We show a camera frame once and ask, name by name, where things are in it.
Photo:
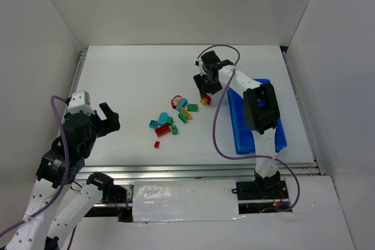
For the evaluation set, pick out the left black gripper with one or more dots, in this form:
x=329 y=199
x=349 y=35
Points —
x=99 y=123

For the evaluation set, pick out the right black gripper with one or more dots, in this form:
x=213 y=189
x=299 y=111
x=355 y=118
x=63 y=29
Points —
x=208 y=82

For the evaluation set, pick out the small red lego brick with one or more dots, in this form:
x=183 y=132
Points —
x=208 y=99

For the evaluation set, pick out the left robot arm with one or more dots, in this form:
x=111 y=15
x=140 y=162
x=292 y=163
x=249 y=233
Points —
x=46 y=224

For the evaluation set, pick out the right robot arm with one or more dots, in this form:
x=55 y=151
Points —
x=260 y=111

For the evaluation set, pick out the green square lego brick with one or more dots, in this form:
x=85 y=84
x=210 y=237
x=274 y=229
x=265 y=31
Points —
x=192 y=107

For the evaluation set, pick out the light blue long lego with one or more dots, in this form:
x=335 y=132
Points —
x=182 y=104

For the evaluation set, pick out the red flower lego piece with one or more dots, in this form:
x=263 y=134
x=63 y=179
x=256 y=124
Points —
x=175 y=101

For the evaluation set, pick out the yellow striped lego brick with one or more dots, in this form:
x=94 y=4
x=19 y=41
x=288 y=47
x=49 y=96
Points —
x=186 y=113

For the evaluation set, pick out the green curved lego brick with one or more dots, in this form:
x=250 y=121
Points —
x=183 y=117

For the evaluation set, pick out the teal square lego brick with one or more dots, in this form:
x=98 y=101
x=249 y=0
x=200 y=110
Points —
x=153 y=124

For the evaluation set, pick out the tiny red lego brick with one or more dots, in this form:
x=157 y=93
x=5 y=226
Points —
x=157 y=144

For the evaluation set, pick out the small green lego brick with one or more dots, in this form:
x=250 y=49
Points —
x=169 y=121

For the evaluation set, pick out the light blue oval lego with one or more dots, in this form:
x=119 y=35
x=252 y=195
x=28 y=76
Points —
x=163 y=118

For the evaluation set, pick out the large red lego brick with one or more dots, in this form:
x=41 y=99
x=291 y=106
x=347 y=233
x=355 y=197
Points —
x=162 y=130

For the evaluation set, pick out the green lego with red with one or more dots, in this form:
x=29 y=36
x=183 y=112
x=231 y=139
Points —
x=174 y=130

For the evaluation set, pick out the white foil cover plate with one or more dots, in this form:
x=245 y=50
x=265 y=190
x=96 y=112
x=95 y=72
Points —
x=186 y=200

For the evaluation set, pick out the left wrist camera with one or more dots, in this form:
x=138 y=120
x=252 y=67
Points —
x=80 y=103

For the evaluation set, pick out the aluminium frame rail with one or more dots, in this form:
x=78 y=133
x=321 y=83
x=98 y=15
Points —
x=133 y=173

